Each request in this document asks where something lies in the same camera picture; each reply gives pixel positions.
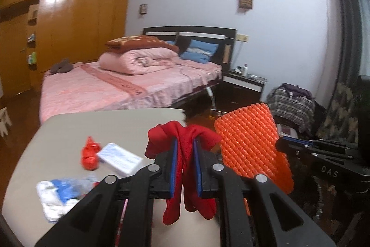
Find plaid covered chair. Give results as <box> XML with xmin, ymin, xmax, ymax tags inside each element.
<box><xmin>267</xmin><ymin>83</ymin><xmax>315</xmax><ymax>133</ymax></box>

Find red plastic bag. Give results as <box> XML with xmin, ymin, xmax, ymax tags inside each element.
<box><xmin>81</xmin><ymin>136</ymin><xmax>101</xmax><ymax>171</ymax></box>

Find brown wall lamp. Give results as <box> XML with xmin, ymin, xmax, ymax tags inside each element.
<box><xmin>238</xmin><ymin>0</ymin><xmax>253</xmax><ymax>10</ymax></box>

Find blue pillow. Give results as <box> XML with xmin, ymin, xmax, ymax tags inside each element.
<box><xmin>180</xmin><ymin>40</ymin><xmax>219</xmax><ymax>64</ymax></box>

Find red mesh cloth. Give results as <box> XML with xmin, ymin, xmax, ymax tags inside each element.
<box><xmin>145</xmin><ymin>121</ymin><xmax>221</xmax><ymax>225</ymax></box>

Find dark wooden headboard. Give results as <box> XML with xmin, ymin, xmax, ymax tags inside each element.
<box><xmin>142</xmin><ymin>26</ymin><xmax>236</xmax><ymax>72</ymax></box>

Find white medicine box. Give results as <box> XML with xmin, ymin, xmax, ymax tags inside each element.
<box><xmin>97</xmin><ymin>143</ymin><xmax>145</xmax><ymax>177</ymax></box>

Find white plastic bag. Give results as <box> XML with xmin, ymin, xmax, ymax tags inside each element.
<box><xmin>36</xmin><ymin>181</ymin><xmax>80</xmax><ymax>223</ymax></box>

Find wall power outlet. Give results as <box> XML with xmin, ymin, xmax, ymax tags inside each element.
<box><xmin>235</xmin><ymin>34</ymin><xmax>249</xmax><ymax>43</ymax></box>

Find beige tablecloth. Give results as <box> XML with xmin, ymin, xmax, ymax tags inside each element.
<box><xmin>1</xmin><ymin>108</ymin><xmax>185</xmax><ymax>246</ymax></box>

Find wall switch panel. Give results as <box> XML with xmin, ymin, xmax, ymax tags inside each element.
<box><xmin>140</xmin><ymin>4</ymin><xmax>148</xmax><ymax>15</ymax></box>

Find blue plastic bag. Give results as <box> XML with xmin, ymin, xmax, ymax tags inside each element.
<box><xmin>51</xmin><ymin>176</ymin><xmax>99</xmax><ymax>203</ymax></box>

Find red brown folded blanket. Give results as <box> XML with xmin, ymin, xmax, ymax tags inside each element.
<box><xmin>105</xmin><ymin>35</ymin><xmax>179</xmax><ymax>54</ymax></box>

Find rolled pink quilt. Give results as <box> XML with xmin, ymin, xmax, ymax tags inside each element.
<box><xmin>99</xmin><ymin>48</ymin><xmax>179</xmax><ymax>75</ymax></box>

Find small white floor scale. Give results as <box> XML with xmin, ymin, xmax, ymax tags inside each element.
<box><xmin>277</xmin><ymin>123</ymin><xmax>298</xmax><ymax>138</ymax></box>

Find orange foam net sleeve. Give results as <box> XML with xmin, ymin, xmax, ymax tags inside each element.
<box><xmin>213</xmin><ymin>103</ymin><xmax>295</xmax><ymax>216</ymax></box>

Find grey curtain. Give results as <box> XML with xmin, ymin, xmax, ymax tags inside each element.
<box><xmin>317</xmin><ymin>0</ymin><xmax>369</xmax><ymax>144</ymax></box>

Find dark slippers on bed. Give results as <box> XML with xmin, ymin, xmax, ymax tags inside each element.
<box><xmin>49</xmin><ymin>59</ymin><xmax>73</xmax><ymax>75</ymax></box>

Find bed with pink sheet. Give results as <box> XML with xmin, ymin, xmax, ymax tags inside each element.
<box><xmin>40</xmin><ymin>59</ymin><xmax>222</xmax><ymax>123</ymax></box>

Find black white nightstand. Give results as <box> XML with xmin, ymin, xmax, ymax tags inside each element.
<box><xmin>214</xmin><ymin>71</ymin><xmax>267</xmax><ymax>112</ymax></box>

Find white bottle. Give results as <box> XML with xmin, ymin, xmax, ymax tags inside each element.
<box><xmin>242</xmin><ymin>63</ymin><xmax>248</xmax><ymax>77</ymax></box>

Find wooden wardrobe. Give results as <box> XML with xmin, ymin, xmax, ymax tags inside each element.
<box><xmin>1</xmin><ymin>0</ymin><xmax>128</xmax><ymax>98</ymax></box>

